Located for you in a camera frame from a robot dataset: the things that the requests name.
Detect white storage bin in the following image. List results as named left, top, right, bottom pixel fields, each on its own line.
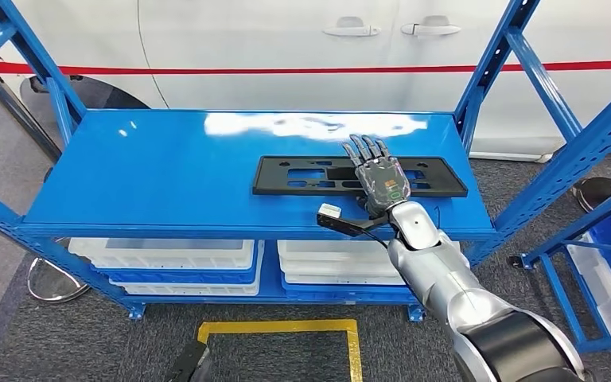
left=110, top=241, right=266, bottom=298
left=278, top=257, right=403, bottom=277
left=283, top=273, right=407, bottom=287
left=277, top=240, right=397, bottom=260
left=567, top=232, right=611, bottom=338
left=68, top=238, right=256, bottom=270

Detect red barrier belt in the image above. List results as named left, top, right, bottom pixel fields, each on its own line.
left=0, top=59, right=611, bottom=76

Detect blue metal shelf rack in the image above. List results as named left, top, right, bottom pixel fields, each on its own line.
left=0, top=0, right=611, bottom=322

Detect yellow floor tape square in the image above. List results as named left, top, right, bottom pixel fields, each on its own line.
left=197, top=318, right=364, bottom=382

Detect metal barrier stanchion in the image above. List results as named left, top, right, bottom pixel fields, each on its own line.
left=0, top=65, right=63, bottom=163
left=25, top=240, right=91, bottom=306

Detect black robot left foot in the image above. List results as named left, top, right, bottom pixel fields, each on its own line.
left=167, top=340, right=212, bottom=382

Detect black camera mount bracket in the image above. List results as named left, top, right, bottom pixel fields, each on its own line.
left=316, top=210, right=391, bottom=238

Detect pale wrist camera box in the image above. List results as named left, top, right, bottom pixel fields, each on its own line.
left=317, top=202, right=344, bottom=220

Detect white car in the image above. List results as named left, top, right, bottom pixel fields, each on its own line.
left=0, top=0, right=611, bottom=163

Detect white car door handle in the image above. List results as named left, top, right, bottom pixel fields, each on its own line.
left=322, top=17, right=382, bottom=38
left=401, top=15, right=462, bottom=37

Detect black camera cable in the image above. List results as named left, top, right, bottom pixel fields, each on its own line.
left=360, top=229, right=391, bottom=250

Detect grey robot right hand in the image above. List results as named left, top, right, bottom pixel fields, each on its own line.
left=342, top=134, right=412, bottom=218

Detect long black plastic frame part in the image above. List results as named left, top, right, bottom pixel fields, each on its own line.
left=252, top=155, right=469, bottom=199

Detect blue wheeled shelf rack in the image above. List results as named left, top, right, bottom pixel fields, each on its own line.
left=508, top=173, right=611, bottom=354

